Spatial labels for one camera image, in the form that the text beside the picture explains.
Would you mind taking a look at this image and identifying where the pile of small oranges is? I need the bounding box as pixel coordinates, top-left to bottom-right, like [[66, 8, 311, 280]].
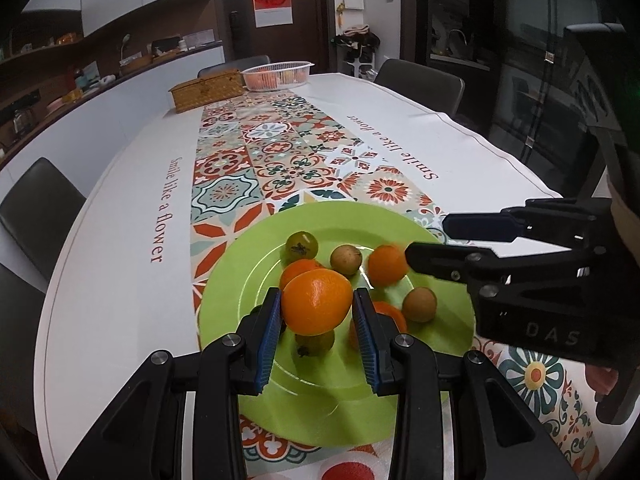
[[247, 67, 308, 88]]

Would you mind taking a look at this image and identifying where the person's right forearm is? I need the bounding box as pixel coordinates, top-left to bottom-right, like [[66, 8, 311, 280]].
[[607, 175, 640, 246]]

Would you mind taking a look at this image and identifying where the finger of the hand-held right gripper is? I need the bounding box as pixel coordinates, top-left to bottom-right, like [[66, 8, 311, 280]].
[[442, 197, 613, 251], [405, 241, 608, 301]]

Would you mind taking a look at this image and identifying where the dark grey chair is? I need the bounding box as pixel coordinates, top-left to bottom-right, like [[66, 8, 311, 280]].
[[374, 58, 465, 115], [0, 262, 48, 441], [197, 55, 271, 79], [0, 157, 87, 281]]

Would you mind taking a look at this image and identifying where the white plastic basket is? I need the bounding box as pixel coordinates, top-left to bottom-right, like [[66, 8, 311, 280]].
[[241, 60, 316, 92]]

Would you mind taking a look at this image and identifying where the green plate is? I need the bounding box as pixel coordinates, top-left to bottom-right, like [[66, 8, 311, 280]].
[[196, 201, 476, 447]]

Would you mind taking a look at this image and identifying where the small orange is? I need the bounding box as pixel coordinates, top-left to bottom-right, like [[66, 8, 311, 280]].
[[348, 301, 408, 351], [367, 244, 411, 288], [279, 259, 326, 291]]

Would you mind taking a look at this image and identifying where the white shoe rack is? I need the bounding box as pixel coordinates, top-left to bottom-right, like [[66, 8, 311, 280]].
[[332, 25, 381, 78]]

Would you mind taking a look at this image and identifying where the green tomato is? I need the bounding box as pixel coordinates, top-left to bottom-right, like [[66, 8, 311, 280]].
[[285, 230, 319, 264], [295, 329, 336, 358]]

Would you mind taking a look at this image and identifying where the white sideboard cabinet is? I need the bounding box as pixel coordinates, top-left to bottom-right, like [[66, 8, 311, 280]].
[[0, 42, 226, 201]]

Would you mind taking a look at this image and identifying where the large orange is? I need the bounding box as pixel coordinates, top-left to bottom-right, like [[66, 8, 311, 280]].
[[281, 268, 354, 337]]

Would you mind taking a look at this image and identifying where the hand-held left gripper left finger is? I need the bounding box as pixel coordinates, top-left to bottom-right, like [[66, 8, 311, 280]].
[[57, 287, 284, 480]]

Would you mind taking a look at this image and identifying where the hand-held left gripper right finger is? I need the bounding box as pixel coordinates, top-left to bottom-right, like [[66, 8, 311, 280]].
[[352, 287, 578, 480]]

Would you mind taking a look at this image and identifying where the dark brown door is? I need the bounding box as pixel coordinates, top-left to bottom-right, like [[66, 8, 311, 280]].
[[217, 0, 328, 76]]

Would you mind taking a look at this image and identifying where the person's right hand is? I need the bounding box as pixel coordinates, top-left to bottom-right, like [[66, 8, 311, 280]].
[[585, 362, 616, 394]]

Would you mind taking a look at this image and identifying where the woven wicker box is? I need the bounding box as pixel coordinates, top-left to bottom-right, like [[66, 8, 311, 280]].
[[168, 67, 246, 113]]

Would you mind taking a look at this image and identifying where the brown longan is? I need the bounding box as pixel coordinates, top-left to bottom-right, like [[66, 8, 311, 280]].
[[330, 244, 362, 276], [401, 287, 438, 323]]

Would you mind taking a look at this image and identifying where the white patterned tablecloth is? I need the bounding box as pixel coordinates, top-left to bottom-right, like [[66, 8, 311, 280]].
[[37, 72, 601, 480]]

